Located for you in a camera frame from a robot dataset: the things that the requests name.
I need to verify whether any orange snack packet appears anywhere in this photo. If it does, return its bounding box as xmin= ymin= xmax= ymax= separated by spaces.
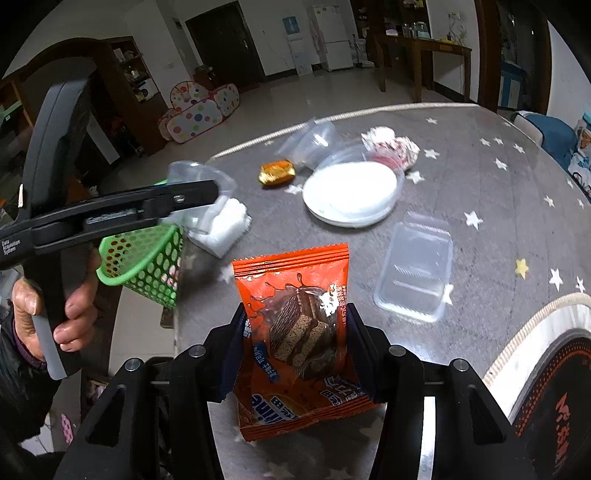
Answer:
xmin=231 ymin=243 xmax=377 ymax=443

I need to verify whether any clear plastic tray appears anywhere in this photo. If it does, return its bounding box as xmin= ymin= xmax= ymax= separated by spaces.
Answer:
xmin=373 ymin=211 xmax=454 ymax=323

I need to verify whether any white water dispenser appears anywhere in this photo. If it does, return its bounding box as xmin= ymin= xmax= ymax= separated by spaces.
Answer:
xmin=281 ymin=16 xmax=312 ymax=75

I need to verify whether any wooden arched cabinet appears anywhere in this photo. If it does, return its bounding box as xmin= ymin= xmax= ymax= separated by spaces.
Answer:
xmin=0 ymin=37 xmax=169 ymax=195

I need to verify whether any small blue cabinet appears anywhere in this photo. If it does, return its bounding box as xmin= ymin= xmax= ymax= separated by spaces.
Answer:
xmin=501 ymin=62 xmax=527 ymax=112

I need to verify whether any black round stool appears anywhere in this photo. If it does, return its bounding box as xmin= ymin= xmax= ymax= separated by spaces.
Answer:
xmin=510 ymin=328 xmax=591 ymax=480

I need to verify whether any dark wooden door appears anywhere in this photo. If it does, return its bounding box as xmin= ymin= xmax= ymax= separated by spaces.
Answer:
xmin=185 ymin=0 xmax=269 ymax=90

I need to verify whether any polka dot play tent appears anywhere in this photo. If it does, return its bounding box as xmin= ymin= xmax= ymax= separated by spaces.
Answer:
xmin=158 ymin=79 xmax=241 ymax=145

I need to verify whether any white refrigerator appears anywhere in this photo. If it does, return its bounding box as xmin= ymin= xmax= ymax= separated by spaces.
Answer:
xmin=307 ymin=4 xmax=354 ymax=72

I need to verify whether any person's left hand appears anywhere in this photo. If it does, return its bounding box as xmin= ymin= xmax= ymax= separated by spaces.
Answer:
xmin=10 ymin=251 xmax=102 ymax=361

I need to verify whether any grey star-patterned tablecloth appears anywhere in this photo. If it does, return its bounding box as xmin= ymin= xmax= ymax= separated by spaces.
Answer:
xmin=173 ymin=102 xmax=591 ymax=480

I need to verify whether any clear plastic cup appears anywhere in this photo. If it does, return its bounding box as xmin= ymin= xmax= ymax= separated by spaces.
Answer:
xmin=166 ymin=160 xmax=237 ymax=232

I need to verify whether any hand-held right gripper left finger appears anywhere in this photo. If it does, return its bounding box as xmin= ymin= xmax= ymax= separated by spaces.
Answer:
xmin=53 ymin=302 xmax=252 ymax=480

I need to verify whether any white round disposable plate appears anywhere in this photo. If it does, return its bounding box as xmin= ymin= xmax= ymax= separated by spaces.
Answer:
xmin=302 ymin=148 xmax=406 ymax=228

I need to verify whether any green perforated plastic basket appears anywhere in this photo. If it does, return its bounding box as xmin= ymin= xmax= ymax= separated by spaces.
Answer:
xmin=96 ymin=179 xmax=185 ymax=309

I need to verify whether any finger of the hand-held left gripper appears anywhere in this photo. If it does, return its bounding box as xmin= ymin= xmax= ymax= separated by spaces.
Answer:
xmin=85 ymin=209 xmax=163 ymax=243
xmin=87 ymin=180 xmax=219 ymax=219

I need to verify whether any blue chair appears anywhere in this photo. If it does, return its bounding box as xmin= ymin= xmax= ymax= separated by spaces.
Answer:
xmin=513 ymin=110 xmax=579 ymax=174

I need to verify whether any red and white crumpled wrapper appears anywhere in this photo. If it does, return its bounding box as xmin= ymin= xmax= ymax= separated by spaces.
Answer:
xmin=360 ymin=126 xmax=421 ymax=172

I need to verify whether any printed cardboard box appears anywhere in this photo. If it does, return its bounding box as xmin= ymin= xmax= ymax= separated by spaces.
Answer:
xmin=568 ymin=113 xmax=591 ymax=204

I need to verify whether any dark wooden shelf unit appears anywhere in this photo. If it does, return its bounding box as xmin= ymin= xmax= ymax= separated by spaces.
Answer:
xmin=350 ymin=0 xmax=481 ymax=90

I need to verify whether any gold foil wrapper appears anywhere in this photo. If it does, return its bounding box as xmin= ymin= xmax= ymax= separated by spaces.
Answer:
xmin=257 ymin=158 xmax=297 ymax=189

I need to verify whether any person's left forearm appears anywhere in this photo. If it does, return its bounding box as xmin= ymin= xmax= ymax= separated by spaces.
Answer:
xmin=0 ymin=311 xmax=61 ymax=462

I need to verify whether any brown wooden table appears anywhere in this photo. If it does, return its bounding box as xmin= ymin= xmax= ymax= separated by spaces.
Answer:
xmin=373 ymin=32 xmax=472 ymax=103

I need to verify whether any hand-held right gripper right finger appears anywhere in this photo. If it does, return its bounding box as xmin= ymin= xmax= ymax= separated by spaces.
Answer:
xmin=344 ymin=302 xmax=539 ymax=480

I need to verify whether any clear plastic bag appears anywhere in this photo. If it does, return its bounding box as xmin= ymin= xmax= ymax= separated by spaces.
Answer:
xmin=274 ymin=117 xmax=352 ymax=171

